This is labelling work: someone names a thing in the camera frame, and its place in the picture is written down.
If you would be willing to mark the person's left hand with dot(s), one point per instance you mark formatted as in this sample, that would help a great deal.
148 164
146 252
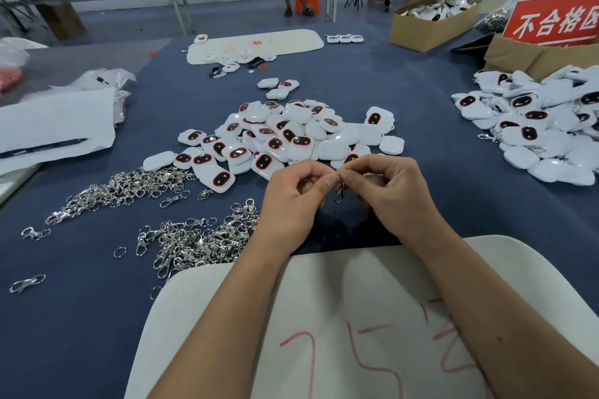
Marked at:
290 212

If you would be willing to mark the person's right hand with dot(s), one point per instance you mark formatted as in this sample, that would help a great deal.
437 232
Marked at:
398 198

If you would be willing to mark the person's right forearm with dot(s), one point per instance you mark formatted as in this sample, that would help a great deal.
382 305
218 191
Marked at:
501 319

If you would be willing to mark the person's left forearm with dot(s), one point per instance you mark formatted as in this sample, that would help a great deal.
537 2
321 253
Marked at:
215 333

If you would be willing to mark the white foam board red marks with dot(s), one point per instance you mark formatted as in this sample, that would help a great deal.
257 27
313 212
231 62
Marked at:
346 305

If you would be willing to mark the open cardboard box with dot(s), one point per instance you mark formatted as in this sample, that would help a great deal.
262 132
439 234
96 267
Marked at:
426 34

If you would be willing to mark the long white foam board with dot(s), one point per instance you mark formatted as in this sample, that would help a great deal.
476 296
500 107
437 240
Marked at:
295 41

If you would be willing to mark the flat brown cardboard box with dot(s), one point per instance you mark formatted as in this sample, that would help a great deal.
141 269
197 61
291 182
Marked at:
519 57

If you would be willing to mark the red sign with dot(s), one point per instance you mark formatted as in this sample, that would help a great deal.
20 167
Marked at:
552 20

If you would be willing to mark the white paper sheet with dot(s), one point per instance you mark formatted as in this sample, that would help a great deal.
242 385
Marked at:
56 118

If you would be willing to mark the black pen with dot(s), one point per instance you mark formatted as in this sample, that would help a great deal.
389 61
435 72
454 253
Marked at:
42 148

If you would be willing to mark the orange bag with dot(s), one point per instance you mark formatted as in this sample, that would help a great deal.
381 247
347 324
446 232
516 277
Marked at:
9 79

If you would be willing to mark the white plastic bag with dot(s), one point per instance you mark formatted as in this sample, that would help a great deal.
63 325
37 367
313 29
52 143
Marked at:
19 50

